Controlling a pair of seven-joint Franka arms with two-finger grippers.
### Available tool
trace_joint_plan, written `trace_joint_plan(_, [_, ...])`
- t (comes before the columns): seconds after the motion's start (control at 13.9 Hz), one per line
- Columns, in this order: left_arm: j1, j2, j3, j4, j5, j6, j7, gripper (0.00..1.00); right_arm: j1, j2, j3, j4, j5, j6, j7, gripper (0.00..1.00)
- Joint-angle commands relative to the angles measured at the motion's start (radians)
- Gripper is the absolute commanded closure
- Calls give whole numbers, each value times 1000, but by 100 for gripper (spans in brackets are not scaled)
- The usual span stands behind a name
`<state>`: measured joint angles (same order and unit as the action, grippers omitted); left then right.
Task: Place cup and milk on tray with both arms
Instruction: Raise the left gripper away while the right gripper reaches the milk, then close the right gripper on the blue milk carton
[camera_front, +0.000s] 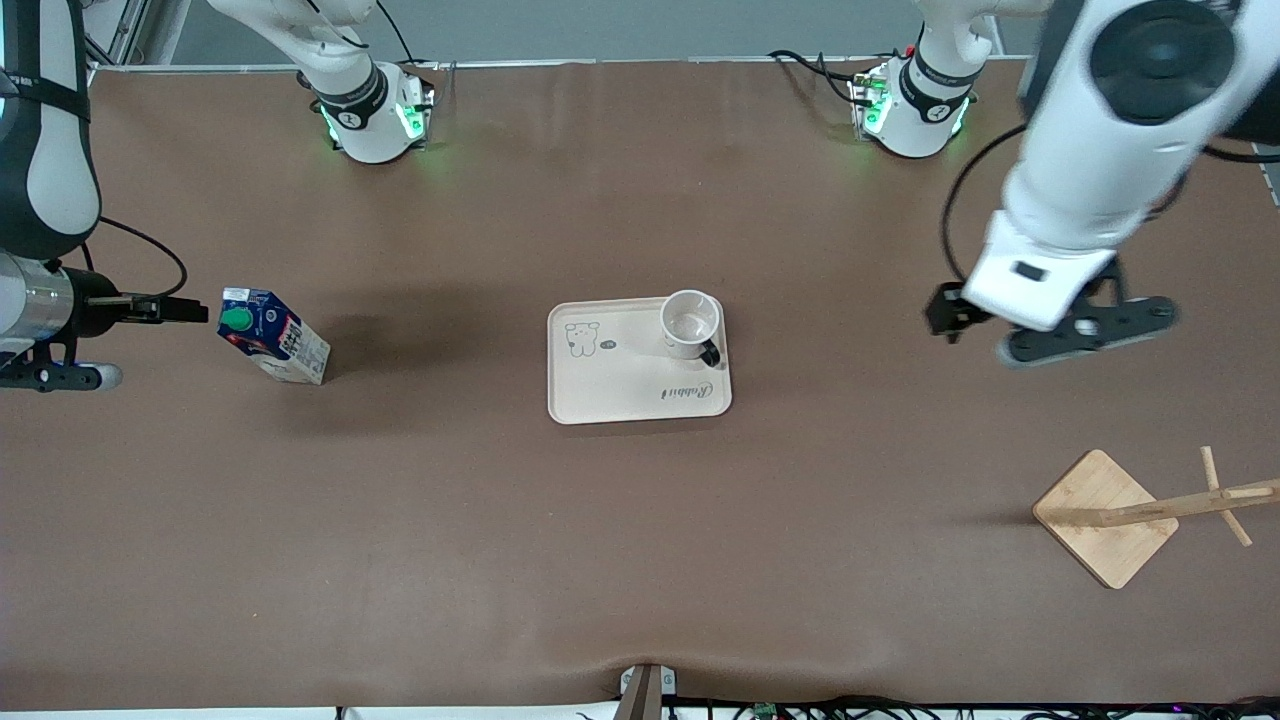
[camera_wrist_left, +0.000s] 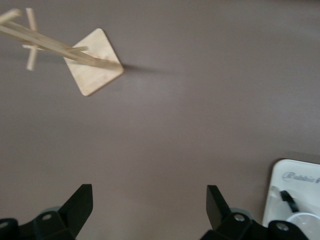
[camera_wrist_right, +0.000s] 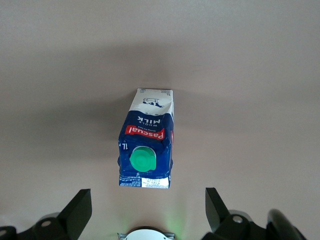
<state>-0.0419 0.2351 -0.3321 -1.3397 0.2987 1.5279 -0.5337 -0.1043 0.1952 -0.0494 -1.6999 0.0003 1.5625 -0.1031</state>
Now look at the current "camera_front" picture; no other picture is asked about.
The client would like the white smiley enamel cup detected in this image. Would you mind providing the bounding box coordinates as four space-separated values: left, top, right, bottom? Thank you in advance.
659 289 723 369

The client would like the blue white milk carton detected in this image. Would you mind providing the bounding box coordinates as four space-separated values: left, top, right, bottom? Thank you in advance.
217 286 332 386

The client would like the beige plastic tray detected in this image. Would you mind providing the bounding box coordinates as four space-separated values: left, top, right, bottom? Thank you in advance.
547 294 733 426

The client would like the wooden mug tree stand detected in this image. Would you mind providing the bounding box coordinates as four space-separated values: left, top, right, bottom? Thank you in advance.
1032 446 1280 590

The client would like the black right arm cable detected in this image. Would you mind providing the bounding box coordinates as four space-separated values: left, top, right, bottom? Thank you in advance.
85 215 189 296

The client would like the aluminium frame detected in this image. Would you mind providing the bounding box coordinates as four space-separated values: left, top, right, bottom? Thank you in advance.
85 0 151 73

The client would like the black left base cable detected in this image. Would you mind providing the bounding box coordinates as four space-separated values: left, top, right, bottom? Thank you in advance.
768 50 861 101

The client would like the black base cable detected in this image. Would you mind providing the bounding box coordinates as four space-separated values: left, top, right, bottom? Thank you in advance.
768 50 861 101
375 0 441 71

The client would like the black right base cable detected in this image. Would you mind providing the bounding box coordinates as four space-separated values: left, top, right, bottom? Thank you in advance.
375 0 441 71

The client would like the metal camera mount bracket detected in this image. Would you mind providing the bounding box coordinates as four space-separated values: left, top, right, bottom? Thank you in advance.
618 663 678 720

